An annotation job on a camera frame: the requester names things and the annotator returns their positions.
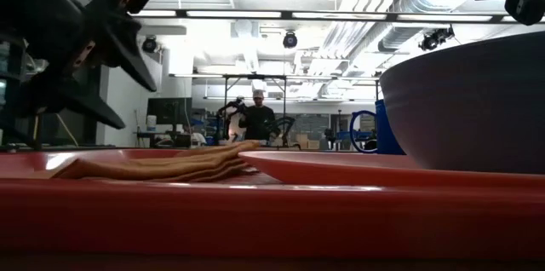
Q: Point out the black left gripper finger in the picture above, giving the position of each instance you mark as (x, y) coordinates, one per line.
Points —
(72, 100)
(127, 53)

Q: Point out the blue bowl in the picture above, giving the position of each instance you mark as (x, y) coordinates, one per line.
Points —
(468, 105)

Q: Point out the brown cloth napkin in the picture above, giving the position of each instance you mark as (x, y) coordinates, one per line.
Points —
(170, 166)

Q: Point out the blue mug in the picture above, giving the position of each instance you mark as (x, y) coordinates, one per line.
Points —
(385, 134)

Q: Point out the pink plate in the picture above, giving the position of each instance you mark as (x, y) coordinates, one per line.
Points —
(340, 168)

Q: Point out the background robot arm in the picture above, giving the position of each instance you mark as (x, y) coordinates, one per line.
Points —
(232, 113)
(283, 128)

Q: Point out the red plastic tray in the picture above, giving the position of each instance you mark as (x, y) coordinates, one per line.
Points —
(255, 220)

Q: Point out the black ceiling spotlight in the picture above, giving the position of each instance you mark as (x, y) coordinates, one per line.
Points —
(290, 40)
(149, 44)

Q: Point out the black computer monitor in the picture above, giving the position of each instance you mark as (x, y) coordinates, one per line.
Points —
(168, 111)

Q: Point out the black ceiling track light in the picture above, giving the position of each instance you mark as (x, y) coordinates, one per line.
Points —
(434, 38)

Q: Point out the person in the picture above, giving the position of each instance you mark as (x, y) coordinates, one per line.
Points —
(257, 122)

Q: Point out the black overhead light bar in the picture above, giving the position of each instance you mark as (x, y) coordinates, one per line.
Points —
(287, 15)

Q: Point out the cardboard boxes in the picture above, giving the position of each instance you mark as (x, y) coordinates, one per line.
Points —
(307, 141)

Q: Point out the silver ventilation duct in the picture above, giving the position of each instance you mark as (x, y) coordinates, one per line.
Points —
(400, 38)

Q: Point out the black background stand frame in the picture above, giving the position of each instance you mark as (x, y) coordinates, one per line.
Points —
(255, 76)

